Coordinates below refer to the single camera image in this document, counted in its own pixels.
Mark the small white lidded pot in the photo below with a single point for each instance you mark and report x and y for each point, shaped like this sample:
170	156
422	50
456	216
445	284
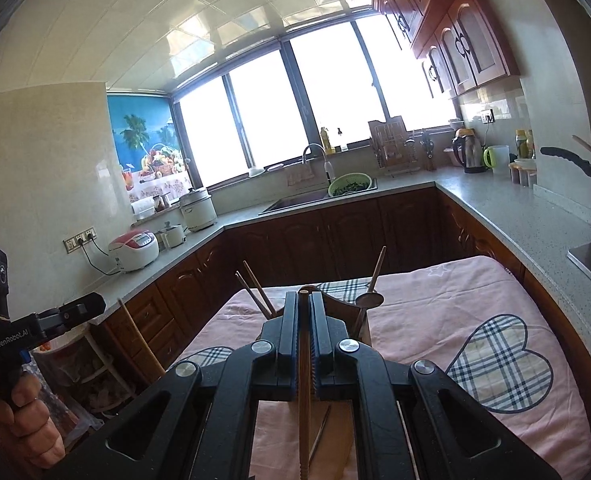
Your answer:
173	236

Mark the white plastic storage rack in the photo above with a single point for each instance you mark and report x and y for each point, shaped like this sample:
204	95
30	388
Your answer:
95	375

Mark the metal spoon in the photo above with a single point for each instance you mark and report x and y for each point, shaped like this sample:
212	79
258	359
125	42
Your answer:
369	300

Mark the dish drying rack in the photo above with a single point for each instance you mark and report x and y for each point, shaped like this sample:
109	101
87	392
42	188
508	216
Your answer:
393	150

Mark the palm and fruit wall poster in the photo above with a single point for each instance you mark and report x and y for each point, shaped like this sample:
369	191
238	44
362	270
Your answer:
140	130

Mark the wooden utensil holder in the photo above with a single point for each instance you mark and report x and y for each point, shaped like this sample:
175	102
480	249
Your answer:
340	310

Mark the spice jar set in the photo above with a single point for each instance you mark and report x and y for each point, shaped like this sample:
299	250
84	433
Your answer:
521	175

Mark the person's left hand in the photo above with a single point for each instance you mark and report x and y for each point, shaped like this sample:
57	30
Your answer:
30	425

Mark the large kitchen window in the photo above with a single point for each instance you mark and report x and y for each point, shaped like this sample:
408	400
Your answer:
325	90

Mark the green colander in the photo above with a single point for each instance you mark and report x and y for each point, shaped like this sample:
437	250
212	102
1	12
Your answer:
350	186

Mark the grey kitchen countertop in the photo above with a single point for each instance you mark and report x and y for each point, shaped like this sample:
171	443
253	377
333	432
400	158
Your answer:
525	210

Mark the brown upper kitchen cabinets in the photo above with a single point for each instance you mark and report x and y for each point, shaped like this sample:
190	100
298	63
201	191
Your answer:
425	20

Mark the paper towel roll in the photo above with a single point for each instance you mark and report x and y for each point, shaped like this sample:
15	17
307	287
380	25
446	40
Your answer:
143	208

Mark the brown wooden chopstick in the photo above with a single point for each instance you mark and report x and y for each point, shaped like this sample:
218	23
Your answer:
260	287
304	410
379	270
140	340

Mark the wall power socket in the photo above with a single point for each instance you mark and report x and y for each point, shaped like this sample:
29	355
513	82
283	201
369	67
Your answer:
80	240
488	116

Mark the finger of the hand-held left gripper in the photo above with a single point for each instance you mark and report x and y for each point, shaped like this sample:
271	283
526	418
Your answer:
75	310

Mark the yellow dish soap bottle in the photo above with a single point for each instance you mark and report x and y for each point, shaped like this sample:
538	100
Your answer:
326	142

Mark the dark wooden chopstick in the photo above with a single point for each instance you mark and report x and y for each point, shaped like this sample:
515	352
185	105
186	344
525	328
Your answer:
250	292
320	432

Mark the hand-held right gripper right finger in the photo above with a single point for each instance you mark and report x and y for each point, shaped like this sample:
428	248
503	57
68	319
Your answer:
319	330

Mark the yellow-capped seasoning bottle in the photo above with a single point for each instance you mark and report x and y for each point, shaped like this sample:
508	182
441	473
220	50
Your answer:
530	146
520	145

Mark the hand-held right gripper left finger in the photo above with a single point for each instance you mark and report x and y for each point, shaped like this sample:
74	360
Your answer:
286	330

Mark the hanging dish cloth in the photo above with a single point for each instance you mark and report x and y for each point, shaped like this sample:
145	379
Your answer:
300	175

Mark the white and red rice cooker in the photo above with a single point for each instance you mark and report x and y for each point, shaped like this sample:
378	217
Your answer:
133	250

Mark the pink plaid-heart tablecloth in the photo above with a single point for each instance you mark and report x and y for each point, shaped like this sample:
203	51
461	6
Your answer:
425	300

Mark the chrome kitchen faucet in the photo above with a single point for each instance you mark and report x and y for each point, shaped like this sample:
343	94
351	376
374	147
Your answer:
325	160

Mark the metal electric kettle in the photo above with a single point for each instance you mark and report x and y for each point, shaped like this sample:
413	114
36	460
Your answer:
468	152

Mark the steel kitchen sink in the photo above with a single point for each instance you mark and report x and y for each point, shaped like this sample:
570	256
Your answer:
295	202

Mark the large white cooker pot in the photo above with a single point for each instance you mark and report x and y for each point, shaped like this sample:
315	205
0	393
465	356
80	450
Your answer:
199	210

